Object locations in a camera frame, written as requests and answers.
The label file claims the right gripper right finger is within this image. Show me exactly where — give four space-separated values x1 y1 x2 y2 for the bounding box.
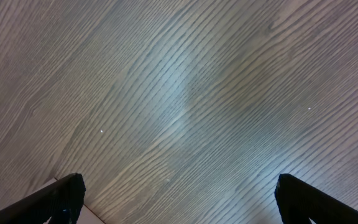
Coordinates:
274 174 358 224

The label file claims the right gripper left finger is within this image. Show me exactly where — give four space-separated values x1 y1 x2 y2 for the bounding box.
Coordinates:
0 173 86 224

